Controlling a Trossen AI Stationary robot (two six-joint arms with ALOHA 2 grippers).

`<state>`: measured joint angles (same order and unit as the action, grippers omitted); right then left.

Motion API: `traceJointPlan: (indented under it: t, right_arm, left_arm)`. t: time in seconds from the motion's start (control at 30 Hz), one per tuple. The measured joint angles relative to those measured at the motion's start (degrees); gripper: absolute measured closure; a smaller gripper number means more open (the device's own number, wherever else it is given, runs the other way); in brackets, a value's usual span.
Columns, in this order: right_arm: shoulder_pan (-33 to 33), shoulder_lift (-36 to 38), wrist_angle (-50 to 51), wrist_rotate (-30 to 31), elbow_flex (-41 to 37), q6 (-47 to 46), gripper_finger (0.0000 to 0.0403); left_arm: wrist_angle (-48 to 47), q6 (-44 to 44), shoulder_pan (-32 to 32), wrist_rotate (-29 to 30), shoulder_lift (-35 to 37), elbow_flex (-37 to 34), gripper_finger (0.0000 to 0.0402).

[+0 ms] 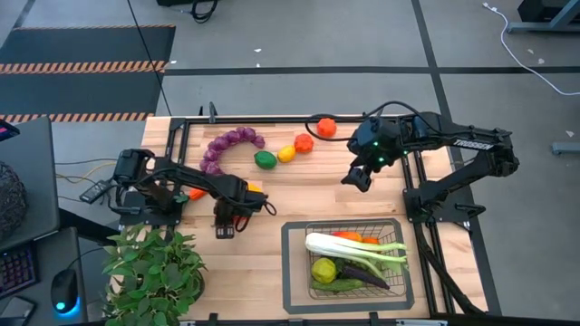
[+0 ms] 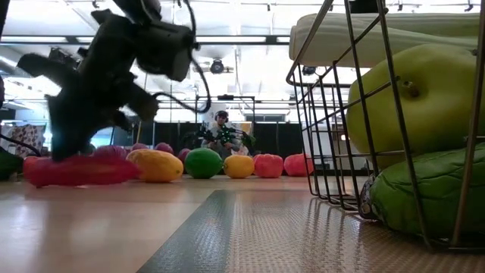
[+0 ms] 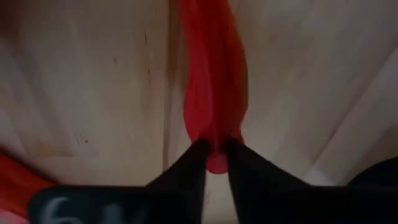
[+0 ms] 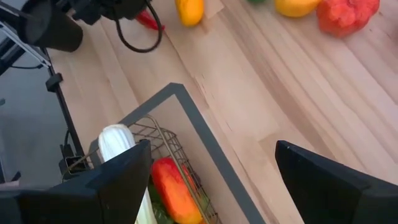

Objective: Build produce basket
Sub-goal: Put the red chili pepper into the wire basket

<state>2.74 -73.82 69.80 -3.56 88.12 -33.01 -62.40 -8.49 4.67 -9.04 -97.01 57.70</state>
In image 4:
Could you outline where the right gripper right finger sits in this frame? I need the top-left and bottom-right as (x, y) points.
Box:
(275, 139), (398, 224)

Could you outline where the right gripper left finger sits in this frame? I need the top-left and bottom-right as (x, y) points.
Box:
(0, 139), (152, 224)

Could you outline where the red chili pepper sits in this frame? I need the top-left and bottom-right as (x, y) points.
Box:
(135, 8), (165, 31)

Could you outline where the white and green leek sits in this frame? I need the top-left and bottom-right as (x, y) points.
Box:
(98, 123), (159, 224)

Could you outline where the smooth green cucumber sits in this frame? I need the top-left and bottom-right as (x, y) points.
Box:
(148, 183), (175, 224)

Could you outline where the red and orange mango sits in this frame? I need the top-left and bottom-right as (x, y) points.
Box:
(150, 157), (205, 224)

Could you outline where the yellow lemon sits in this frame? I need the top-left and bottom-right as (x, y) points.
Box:
(274, 0), (322, 18)

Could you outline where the grey-bordered table mat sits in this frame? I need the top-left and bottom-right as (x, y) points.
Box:
(88, 82), (267, 224)

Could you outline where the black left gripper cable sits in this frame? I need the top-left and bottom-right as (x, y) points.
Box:
(114, 0), (164, 54)

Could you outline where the black aluminium table frame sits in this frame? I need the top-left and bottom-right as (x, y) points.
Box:
(0, 21), (91, 181)

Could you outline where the wire produce basket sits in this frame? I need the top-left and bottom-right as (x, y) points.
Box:
(62, 114), (222, 224)

